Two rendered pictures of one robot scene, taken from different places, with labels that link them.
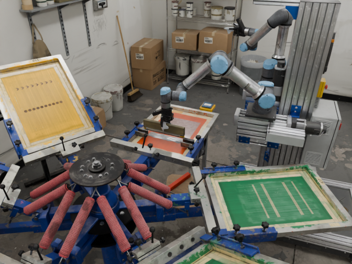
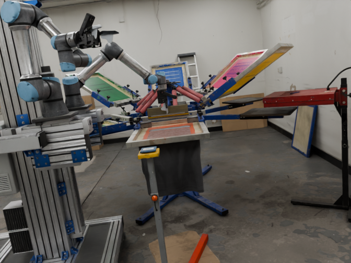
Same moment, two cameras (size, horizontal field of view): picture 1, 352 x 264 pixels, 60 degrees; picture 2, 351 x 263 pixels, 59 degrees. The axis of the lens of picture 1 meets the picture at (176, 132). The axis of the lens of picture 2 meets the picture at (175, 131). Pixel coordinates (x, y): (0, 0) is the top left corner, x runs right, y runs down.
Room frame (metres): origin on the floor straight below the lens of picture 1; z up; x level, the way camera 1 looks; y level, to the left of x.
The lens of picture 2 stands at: (4.62, -0.86, 1.44)
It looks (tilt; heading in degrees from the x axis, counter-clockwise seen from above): 11 degrees down; 158
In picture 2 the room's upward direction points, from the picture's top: 7 degrees counter-clockwise
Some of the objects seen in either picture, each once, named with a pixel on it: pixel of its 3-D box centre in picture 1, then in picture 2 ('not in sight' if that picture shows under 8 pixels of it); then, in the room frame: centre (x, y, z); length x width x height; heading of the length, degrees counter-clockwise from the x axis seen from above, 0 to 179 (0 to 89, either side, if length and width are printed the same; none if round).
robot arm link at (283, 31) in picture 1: (281, 41); (25, 52); (2.67, -0.91, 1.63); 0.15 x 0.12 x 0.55; 136
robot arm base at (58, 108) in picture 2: (267, 80); (54, 107); (2.57, -0.82, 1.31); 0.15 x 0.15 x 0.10
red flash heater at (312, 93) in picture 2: not in sight; (302, 97); (2.47, 1.28, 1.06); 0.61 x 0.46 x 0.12; 37
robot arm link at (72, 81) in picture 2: (264, 90); (71, 85); (2.10, -0.66, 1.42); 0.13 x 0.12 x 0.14; 171
